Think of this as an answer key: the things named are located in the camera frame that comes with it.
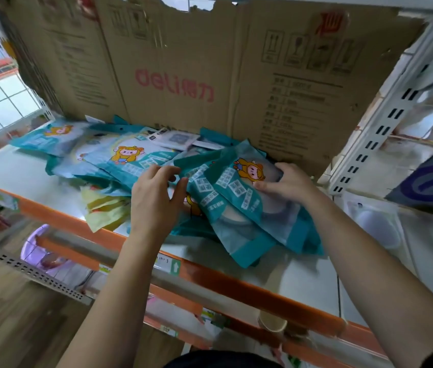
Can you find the cream packaged hand mirror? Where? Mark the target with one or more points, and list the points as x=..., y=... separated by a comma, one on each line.
x=377, y=226

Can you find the yellow white price label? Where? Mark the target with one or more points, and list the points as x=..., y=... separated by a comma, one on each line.
x=168, y=264
x=3, y=199

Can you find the person's right forearm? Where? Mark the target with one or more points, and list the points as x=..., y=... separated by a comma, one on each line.
x=385, y=287

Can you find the brown cardboard sheet red print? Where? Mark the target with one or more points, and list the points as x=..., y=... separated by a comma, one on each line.
x=201, y=53

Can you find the beige paper cup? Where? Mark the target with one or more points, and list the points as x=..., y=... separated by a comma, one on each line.
x=272, y=321

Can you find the lilac plastic basin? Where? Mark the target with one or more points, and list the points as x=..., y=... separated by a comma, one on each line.
x=32, y=249

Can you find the person's black shirt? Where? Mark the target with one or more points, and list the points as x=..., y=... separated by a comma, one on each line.
x=220, y=360

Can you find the brown plastic cup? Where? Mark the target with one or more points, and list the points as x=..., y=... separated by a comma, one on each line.
x=297, y=330

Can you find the messy pile of teal packets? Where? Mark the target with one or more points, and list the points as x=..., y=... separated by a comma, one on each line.
x=86, y=157

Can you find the person's left hand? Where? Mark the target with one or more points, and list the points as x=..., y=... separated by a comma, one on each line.
x=151, y=206

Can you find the person's left forearm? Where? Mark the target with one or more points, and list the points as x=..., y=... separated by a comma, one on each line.
x=116, y=310

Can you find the cardboard sheet blue lettering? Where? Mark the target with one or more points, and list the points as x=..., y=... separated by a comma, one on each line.
x=431, y=183

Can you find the person's right hand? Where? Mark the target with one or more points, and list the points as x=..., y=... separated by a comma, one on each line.
x=297, y=183

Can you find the white metal shelf orange trim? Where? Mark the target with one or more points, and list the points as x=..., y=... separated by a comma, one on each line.
x=1, y=164
x=373, y=122

